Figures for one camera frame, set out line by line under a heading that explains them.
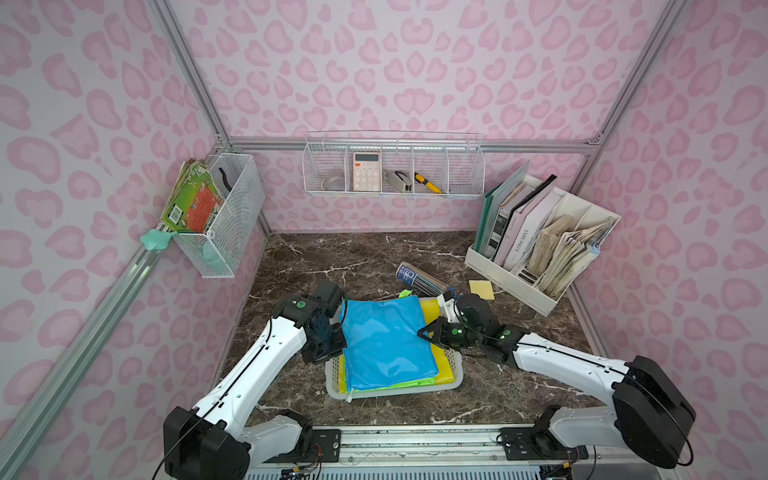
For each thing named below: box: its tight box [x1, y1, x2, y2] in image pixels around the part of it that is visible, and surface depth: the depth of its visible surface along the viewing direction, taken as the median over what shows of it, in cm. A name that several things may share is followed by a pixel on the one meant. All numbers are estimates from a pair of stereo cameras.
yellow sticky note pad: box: [468, 280, 495, 300], surface depth 106 cm
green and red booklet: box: [161, 158, 225, 233], surface depth 73 cm
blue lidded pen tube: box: [395, 262, 450, 297], surface depth 102 cm
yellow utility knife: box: [414, 172, 447, 194], surface depth 100 cm
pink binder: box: [494, 178, 564, 268], surface depth 93 cm
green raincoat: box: [344, 290, 437, 394], surface depth 75 cm
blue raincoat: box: [340, 295, 439, 390], surface depth 78 cm
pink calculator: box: [353, 152, 381, 192], surface depth 97 cm
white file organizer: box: [465, 174, 621, 317], surface depth 95 cm
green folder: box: [474, 160, 530, 254], surface depth 92 cm
